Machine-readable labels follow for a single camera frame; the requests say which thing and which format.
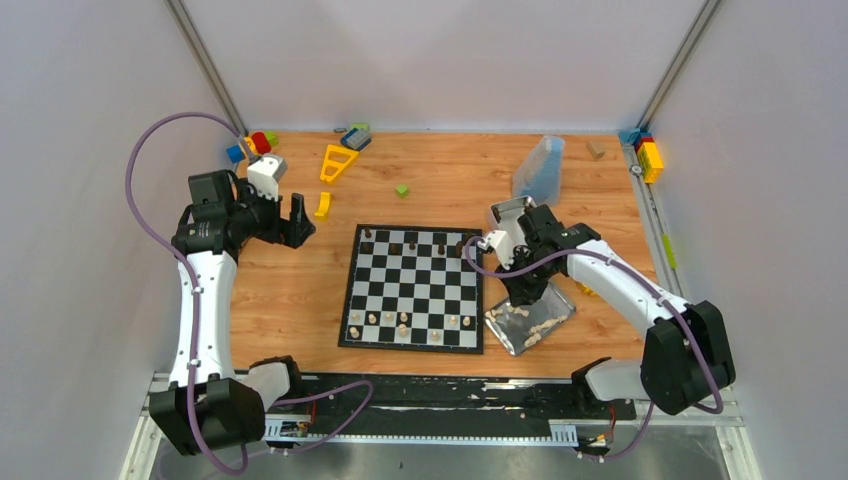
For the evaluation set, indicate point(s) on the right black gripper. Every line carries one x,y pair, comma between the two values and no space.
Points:
519,294

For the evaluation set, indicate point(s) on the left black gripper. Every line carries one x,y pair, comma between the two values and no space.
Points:
284,221

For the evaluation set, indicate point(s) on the white metal box dark pieces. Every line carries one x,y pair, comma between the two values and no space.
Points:
504,215

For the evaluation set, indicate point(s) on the black white chessboard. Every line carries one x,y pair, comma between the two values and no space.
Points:
418,276

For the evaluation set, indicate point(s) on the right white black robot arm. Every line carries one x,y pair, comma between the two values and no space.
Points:
686,355

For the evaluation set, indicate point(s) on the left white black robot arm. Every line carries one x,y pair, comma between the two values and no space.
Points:
206,406

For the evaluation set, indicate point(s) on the silver metal tray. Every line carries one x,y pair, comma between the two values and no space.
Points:
519,328

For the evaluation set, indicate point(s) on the yellow red round toy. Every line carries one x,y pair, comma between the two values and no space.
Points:
585,289

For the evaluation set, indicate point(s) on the yellow curved toy piece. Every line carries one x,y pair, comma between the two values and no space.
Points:
325,203

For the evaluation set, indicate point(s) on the blue cube block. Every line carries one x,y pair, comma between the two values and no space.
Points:
235,154

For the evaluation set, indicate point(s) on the red cylinder block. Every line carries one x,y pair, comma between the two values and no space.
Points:
261,143

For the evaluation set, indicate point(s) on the yellow cylinder block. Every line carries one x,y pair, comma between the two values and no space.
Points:
251,145

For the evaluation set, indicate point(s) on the yellow triangular toy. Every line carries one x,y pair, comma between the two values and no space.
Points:
336,161

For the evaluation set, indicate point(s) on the clear plastic container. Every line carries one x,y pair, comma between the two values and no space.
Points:
540,175

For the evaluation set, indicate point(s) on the blue grey toy block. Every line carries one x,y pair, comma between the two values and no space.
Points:
357,137

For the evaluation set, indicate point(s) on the small green cube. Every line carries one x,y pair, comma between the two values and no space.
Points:
402,190

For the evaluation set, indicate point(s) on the small wooden block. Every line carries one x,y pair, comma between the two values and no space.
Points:
595,149

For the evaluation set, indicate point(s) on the yellow lego brick stack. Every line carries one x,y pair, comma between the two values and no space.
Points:
650,161

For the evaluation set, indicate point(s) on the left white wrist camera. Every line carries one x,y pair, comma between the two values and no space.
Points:
264,175

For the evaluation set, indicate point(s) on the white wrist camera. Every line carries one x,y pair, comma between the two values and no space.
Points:
501,245
264,175

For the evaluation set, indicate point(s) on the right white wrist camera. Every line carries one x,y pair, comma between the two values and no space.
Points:
501,245

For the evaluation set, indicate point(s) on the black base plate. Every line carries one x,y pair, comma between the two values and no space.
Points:
392,406

